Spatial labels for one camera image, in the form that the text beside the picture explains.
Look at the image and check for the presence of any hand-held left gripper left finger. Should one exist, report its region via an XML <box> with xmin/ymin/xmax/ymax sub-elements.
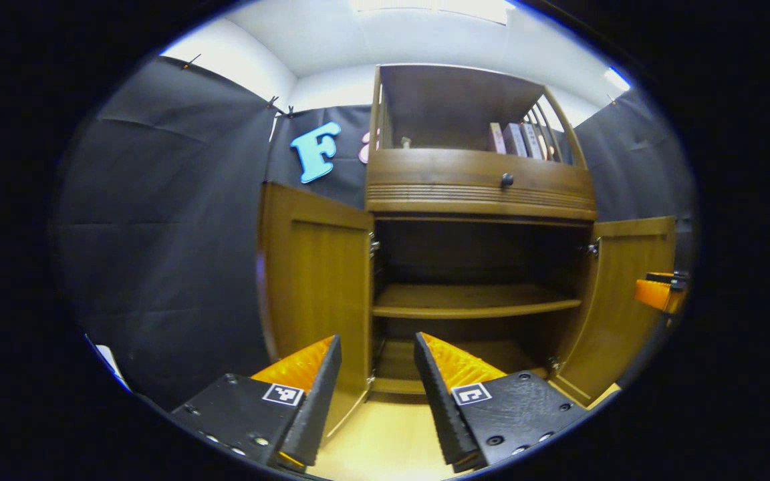
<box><xmin>170</xmin><ymin>334</ymin><xmax>343</xmax><ymax>468</ymax></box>

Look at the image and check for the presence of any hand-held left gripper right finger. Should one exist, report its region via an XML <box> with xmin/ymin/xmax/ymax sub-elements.
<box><xmin>414</xmin><ymin>332</ymin><xmax>590</xmax><ymax>474</ymax></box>

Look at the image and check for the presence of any wooden shoe cabinet door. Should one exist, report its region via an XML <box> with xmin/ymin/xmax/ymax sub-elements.
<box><xmin>549</xmin><ymin>215</ymin><xmax>678</xmax><ymax>407</ymax></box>
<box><xmin>256</xmin><ymin>182</ymin><xmax>376</xmax><ymax>438</ymax></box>

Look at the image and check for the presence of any wooden double-door shoe cabinet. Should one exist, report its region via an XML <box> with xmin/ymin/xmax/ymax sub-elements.
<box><xmin>256</xmin><ymin>63</ymin><xmax>678</xmax><ymax>442</ymax></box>

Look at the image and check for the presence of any wooden cabinet drawer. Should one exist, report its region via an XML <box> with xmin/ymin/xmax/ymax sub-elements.
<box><xmin>365</xmin><ymin>148</ymin><xmax>598</xmax><ymax>222</ymax></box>

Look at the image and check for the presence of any wooden inner shelf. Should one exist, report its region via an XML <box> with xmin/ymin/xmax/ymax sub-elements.
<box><xmin>372</xmin><ymin>284</ymin><xmax>583</xmax><ymax>319</ymax></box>

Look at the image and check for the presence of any purple grey book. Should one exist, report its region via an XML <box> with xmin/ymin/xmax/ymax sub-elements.
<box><xmin>503</xmin><ymin>123</ymin><xmax>528</xmax><ymax>158</ymax></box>

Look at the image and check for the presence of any large ceiling light panel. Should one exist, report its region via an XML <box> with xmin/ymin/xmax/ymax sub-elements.
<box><xmin>352</xmin><ymin>0</ymin><xmax>516</xmax><ymax>26</ymax></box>

